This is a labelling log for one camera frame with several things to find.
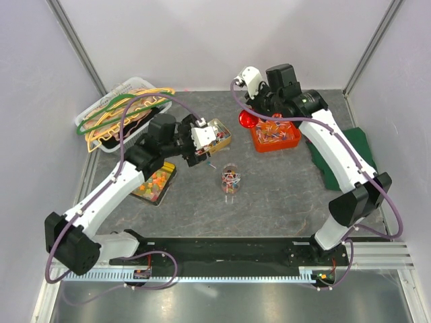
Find orange box of lollipops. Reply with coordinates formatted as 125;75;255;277
250;120;302;153

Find loose lollipop on table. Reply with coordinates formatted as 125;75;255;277
207;161;217;170

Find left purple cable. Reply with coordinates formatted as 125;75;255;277
45;93;207;307

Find grey cable duct rail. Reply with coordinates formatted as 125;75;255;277
63;268;335;283

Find gold tin lollipops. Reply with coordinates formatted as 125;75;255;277
205;118;232;156

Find red jar lid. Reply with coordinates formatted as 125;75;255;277
238;110;259;129

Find clear plastic jar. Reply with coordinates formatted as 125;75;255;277
220;163;241;204

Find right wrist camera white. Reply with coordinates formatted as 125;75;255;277
234;66;263;100

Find orange wavy clothes hanger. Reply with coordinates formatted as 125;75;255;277
83;97;164;142

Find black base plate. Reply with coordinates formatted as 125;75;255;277
108;237;350;275

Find purple cable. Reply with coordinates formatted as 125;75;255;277
45;93;207;307
230;77;403;292

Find gold square tin star candies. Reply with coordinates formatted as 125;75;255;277
131;161;177;206

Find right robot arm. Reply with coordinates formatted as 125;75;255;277
236;64;392;265

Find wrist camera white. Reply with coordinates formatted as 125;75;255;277
191;126;217;151
234;66;263;100

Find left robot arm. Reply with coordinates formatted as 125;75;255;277
44;114;216;275

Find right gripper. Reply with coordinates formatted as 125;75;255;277
245;81;283;122

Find green cloth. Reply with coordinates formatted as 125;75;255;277
300;123;377;193

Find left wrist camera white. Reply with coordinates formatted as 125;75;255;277
191;126;217;151

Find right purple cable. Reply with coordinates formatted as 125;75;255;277
230;77;403;292

